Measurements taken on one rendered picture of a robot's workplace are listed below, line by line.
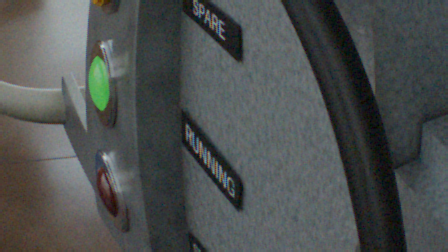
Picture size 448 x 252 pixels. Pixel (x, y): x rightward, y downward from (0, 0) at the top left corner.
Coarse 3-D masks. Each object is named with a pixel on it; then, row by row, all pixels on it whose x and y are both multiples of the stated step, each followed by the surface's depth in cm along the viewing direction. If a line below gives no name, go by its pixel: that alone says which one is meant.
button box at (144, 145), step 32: (128, 0) 39; (160, 0) 38; (96, 32) 45; (128, 32) 40; (160, 32) 39; (128, 64) 40; (160, 64) 40; (128, 96) 41; (160, 96) 40; (96, 128) 47; (128, 128) 41; (160, 128) 41; (128, 160) 42; (160, 160) 42; (96, 192) 50; (128, 192) 44; (160, 192) 42; (128, 224) 46; (160, 224) 43
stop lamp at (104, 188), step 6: (102, 168) 46; (102, 174) 46; (96, 180) 46; (102, 180) 46; (108, 180) 45; (96, 186) 47; (102, 186) 46; (108, 186) 45; (102, 192) 46; (108, 192) 45; (102, 198) 46; (108, 198) 45; (114, 198) 45; (108, 204) 46; (114, 204) 45; (108, 210) 46; (114, 210) 46; (114, 216) 46
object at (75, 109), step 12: (72, 84) 85; (72, 96) 83; (72, 108) 83; (84, 108) 82; (72, 120) 84; (84, 120) 80; (72, 132) 85; (84, 132) 80; (72, 144) 86; (84, 144) 80; (84, 156) 82; (84, 168) 83
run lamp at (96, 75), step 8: (96, 64) 43; (96, 72) 43; (96, 80) 43; (104, 80) 43; (96, 88) 43; (104, 88) 43; (96, 96) 43; (104, 96) 43; (96, 104) 44; (104, 104) 43
